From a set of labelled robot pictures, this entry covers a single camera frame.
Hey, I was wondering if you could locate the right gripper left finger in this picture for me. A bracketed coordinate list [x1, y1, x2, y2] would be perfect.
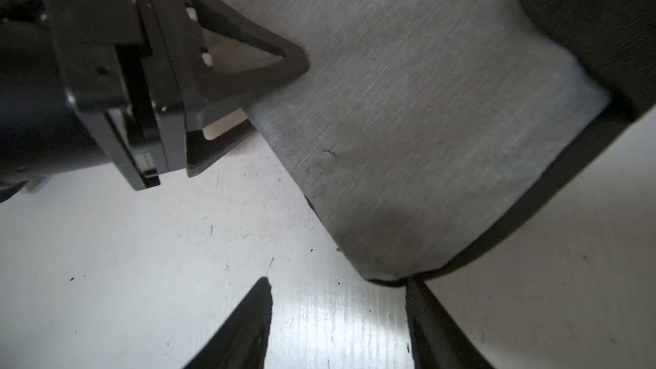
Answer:
[186, 277, 273, 369]

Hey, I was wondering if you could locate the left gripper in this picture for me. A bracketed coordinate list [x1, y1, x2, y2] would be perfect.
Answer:
[1, 0, 309, 200]

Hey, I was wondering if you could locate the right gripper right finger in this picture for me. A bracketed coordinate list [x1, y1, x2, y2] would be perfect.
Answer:
[406, 278, 492, 369]

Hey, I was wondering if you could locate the grey laptop bag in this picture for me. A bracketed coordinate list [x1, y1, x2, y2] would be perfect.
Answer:
[225, 0, 655, 283]

